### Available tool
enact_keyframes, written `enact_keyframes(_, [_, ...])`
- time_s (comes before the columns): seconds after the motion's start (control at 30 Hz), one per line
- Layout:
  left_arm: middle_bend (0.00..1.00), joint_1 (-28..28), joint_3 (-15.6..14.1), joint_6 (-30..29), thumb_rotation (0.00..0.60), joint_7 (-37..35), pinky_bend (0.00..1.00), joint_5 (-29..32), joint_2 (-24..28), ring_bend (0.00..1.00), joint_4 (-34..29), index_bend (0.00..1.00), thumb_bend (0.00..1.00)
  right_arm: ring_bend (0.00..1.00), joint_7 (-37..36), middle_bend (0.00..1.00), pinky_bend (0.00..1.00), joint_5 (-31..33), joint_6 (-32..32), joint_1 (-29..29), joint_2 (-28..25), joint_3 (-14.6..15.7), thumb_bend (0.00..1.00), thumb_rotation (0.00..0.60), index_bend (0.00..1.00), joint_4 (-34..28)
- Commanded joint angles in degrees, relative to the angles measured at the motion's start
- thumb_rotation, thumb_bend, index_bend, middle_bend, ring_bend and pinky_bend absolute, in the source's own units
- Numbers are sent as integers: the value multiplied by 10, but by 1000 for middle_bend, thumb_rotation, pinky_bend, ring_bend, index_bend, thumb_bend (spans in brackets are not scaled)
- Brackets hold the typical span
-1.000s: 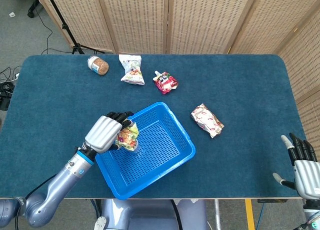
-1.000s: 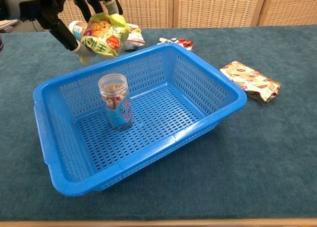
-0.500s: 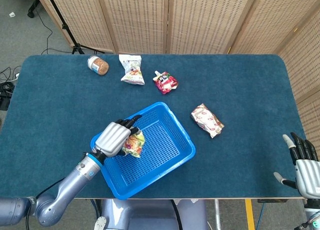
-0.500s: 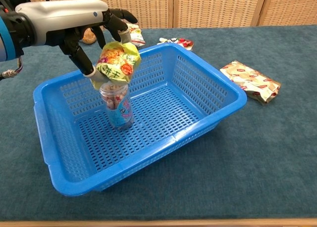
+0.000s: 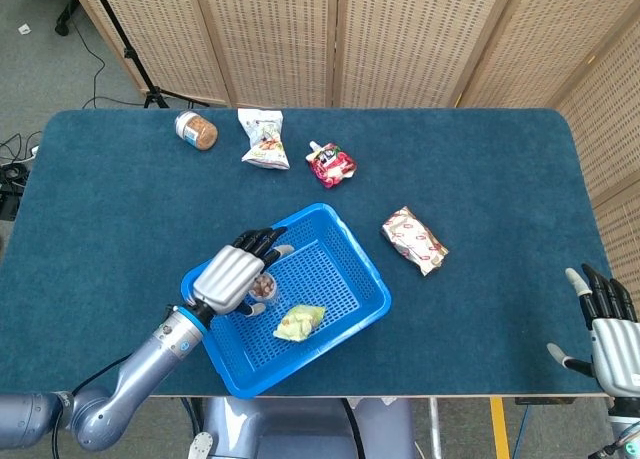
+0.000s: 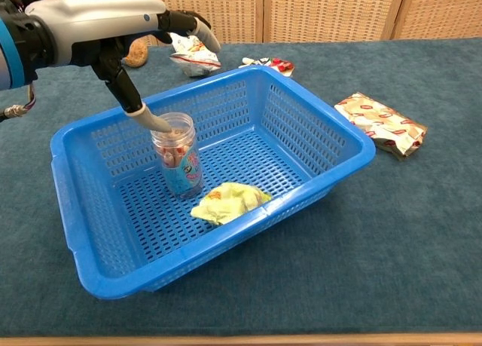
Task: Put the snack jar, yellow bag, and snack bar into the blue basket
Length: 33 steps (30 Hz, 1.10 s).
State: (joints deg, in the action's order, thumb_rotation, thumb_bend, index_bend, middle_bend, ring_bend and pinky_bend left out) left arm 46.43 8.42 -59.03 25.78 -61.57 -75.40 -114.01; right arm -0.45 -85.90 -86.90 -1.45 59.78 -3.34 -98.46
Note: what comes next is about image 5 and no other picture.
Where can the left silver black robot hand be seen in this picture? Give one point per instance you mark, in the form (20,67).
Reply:
(227,279)

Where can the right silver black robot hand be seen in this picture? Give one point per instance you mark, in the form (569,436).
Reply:
(615,349)

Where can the transparent jar with blue label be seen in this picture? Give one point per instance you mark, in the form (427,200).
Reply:
(264,288)

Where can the yellow snack packet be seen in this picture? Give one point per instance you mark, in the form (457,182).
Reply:
(300,323)

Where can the beige snack bag red print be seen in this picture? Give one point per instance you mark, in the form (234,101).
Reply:
(414,239)

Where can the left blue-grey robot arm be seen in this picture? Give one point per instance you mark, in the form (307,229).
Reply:
(150,351)

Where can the blue plastic basket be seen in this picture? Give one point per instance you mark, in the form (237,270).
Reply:
(340,279)

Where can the white-lidded jar of brown powder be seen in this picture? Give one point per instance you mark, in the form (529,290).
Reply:
(197,131)

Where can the dark blue table mat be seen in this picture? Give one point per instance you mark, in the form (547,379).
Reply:
(125,189)

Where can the white snack bag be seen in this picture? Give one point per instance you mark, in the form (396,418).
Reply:
(264,141)

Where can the red spouted drink pouch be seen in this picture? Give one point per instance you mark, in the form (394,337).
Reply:
(332,165)

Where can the blue-grey robot torso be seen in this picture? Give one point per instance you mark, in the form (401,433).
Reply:
(300,429)

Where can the metal table leg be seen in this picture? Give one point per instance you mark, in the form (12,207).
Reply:
(435,429)

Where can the black tripod stand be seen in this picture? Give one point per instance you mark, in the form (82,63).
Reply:
(131,54)

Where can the wicker folding screen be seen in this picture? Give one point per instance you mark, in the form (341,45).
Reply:
(400,39)

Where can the black office chair base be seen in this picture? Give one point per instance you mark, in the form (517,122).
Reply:
(67,9)

